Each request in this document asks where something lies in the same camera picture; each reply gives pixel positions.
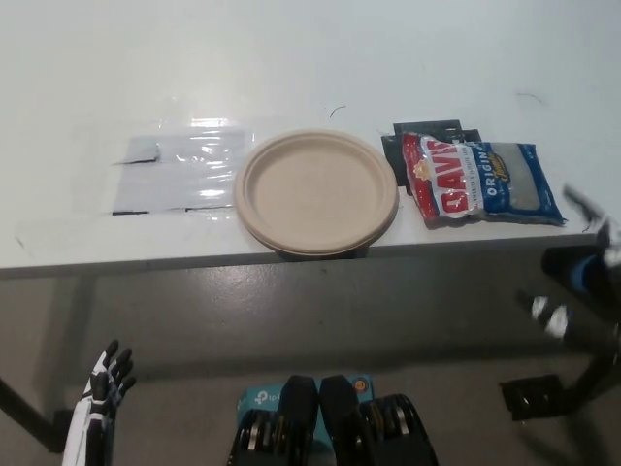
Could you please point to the teal tp-link box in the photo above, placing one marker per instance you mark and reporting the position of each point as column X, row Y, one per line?
column 257, row 399

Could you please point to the robot left black torso block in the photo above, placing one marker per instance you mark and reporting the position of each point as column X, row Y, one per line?
column 296, row 417

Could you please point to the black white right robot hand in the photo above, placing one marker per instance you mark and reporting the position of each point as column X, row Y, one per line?
column 548, row 318

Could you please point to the red blue sunflower seed bag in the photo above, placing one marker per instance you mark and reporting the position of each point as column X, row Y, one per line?
column 451, row 194

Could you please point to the clear plastic film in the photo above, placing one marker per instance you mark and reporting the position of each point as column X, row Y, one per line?
column 213, row 121

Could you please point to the black blue cylindrical device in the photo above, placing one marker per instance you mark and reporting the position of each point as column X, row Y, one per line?
column 563, row 267

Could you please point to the clear plastic sheet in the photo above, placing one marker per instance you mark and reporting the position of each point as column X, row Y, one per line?
column 145, row 189

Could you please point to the black table leg with foot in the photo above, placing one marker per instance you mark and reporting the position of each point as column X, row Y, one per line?
column 19, row 403
column 531, row 398

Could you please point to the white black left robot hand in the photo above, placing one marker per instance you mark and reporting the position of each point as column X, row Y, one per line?
column 94, row 388

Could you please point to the beige paper plate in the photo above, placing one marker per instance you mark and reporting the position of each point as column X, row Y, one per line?
column 315, row 194

